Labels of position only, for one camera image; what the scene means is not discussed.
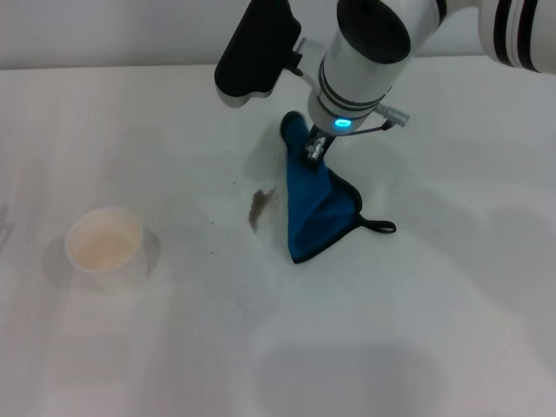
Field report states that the blue rag with black trim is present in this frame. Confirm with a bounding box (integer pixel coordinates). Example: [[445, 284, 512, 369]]
[[280, 110, 397, 265]]

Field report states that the white paper cup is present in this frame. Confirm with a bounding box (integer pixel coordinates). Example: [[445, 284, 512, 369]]
[[64, 207, 151, 288]]

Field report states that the silver cable connector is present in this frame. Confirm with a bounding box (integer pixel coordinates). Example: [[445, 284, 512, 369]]
[[375, 103, 412, 128]]

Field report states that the thin black cable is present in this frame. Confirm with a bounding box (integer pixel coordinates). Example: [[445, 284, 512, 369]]
[[349, 122, 392, 136]]

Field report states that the black water stain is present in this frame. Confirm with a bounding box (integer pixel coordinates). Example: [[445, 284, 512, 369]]
[[247, 187, 279, 231]]

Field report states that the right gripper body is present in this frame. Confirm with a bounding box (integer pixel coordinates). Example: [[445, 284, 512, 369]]
[[302, 123, 336, 169]]

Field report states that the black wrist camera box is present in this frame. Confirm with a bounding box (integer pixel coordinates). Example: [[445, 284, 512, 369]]
[[214, 0, 325, 109]]

